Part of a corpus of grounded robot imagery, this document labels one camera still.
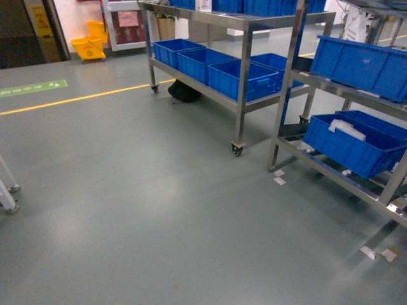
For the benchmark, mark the steel shelf cart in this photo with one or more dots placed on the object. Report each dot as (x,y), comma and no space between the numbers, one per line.
(239,85)

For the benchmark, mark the yellow mop bucket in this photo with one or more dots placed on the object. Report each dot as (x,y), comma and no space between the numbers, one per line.
(92,47)

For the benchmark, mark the blue bin cart left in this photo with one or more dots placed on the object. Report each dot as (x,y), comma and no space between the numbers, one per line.
(166,51)

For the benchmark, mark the steel shelf rack right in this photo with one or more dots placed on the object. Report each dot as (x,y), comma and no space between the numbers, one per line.
(386,192)

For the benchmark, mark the blue bin cart middle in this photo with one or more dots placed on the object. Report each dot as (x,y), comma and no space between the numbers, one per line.
(194,63)

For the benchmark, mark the potted plant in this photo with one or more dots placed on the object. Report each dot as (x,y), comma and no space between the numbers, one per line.
(166,26)

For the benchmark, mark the black bag under cart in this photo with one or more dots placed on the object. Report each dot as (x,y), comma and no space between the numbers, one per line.
(184,93)

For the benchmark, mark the yellow wet floor sign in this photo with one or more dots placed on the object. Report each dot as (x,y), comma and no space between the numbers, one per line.
(44,30)

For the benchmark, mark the blue bin rack upper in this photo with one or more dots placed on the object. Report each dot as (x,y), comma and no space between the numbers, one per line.
(376,69)

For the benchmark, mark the blue bin rack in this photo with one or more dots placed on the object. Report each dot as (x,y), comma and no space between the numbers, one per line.
(383,147)
(376,69)

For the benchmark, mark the blue bin rack lower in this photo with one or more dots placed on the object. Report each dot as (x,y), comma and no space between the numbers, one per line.
(383,147)

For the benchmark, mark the blue bin cart rear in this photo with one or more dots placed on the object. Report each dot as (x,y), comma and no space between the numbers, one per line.
(275,62)

